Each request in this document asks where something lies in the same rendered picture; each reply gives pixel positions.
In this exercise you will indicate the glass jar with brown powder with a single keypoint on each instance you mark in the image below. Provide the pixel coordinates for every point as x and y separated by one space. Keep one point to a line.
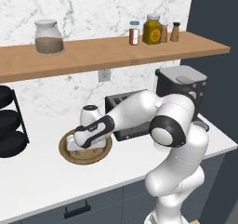
48 37

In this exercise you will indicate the round wooden tray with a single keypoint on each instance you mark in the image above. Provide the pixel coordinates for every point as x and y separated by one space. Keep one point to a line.
74 156

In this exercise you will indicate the dark grey drawer front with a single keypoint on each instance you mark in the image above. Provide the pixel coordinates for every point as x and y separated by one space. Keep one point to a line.
46 210

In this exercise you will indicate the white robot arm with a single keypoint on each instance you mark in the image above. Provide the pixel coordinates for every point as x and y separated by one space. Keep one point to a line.
173 131

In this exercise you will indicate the white wall socket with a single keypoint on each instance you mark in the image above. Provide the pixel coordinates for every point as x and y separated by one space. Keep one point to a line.
104 75

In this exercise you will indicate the black coffee machine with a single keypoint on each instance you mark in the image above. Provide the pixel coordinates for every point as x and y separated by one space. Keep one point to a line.
181 80

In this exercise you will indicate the red spice jar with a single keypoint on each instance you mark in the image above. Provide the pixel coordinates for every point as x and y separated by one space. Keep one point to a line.
134 33

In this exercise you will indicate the black toaster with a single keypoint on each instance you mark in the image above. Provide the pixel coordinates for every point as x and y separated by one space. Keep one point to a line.
131 134

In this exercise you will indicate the wooden wall shelf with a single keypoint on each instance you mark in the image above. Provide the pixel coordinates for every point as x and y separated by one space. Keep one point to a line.
102 52

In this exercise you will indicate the wooden pepper grinder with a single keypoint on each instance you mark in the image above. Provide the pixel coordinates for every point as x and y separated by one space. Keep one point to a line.
175 32

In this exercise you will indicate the small brown spice shaker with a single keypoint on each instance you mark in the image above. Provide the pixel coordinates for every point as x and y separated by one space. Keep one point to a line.
164 33

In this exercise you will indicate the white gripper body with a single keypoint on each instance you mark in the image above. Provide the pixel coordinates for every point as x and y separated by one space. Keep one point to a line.
79 146

